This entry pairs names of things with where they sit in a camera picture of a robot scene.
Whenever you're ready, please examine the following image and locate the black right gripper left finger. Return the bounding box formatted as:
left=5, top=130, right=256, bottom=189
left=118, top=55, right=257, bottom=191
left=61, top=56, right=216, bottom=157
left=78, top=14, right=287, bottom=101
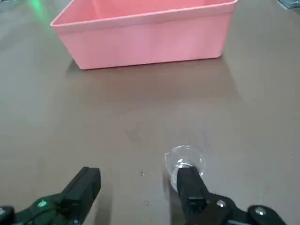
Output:
left=0, top=166, right=102, bottom=225

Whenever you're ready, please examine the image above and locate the aluminium frame post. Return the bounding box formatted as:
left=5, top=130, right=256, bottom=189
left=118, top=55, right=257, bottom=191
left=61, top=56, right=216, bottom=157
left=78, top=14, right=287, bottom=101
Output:
left=277, top=0, right=300, bottom=9

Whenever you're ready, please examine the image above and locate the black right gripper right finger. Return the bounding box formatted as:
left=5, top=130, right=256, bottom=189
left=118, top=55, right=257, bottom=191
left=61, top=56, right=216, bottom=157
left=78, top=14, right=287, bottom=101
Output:
left=177, top=167, right=288, bottom=225

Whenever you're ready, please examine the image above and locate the pink plastic container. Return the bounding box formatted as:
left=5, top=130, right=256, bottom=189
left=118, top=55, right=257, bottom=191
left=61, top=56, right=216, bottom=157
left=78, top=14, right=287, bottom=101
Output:
left=50, top=0, right=239, bottom=70

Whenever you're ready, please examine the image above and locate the small glass beaker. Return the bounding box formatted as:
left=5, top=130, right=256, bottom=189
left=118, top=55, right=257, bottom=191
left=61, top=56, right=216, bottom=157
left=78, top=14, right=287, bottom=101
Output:
left=165, top=145, right=207, bottom=190

